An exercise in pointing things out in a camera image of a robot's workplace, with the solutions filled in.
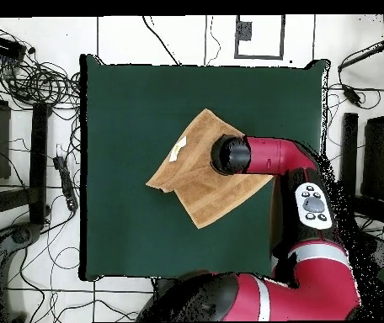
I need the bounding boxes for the black power strip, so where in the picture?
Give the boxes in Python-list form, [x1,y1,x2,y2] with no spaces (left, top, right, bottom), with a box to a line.
[52,155,79,213]

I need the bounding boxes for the black floor cable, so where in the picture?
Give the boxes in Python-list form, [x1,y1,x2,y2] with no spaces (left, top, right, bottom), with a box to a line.
[141,15,182,66]

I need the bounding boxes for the black network switch box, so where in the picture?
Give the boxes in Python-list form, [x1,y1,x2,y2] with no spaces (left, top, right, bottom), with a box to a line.
[0,32,28,62]

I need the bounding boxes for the black rod with cable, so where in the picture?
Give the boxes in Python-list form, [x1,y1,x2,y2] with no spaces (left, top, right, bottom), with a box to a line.
[337,35,384,74]

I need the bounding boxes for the dark green table cloth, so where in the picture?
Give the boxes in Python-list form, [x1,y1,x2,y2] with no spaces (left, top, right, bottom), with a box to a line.
[78,53,329,282]

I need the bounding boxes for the black power adapter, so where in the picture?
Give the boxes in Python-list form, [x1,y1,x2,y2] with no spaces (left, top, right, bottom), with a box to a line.
[341,83,362,106]

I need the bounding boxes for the black floor bar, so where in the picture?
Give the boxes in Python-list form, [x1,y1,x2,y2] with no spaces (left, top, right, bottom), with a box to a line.
[29,102,51,225]
[340,112,360,184]

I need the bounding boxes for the tan orange terry towel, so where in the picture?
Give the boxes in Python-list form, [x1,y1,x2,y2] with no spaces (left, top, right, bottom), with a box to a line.
[145,108,275,230]

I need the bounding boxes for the grey stand foot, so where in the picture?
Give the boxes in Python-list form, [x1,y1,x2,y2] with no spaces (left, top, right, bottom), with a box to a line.
[0,221,43,322]

